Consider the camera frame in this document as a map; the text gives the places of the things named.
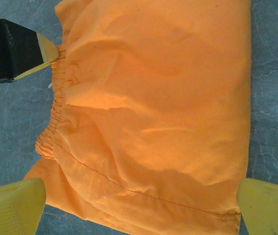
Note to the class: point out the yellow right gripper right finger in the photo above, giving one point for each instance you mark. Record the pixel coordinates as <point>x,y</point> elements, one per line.
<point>268,210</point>

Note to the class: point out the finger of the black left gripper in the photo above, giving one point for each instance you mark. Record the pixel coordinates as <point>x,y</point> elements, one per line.
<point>21,49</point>
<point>31,71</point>

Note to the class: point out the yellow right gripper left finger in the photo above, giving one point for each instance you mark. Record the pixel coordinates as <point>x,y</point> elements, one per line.
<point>11,208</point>

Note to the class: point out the light orange shorts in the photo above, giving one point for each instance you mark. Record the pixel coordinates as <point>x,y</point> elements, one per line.
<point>153,98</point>

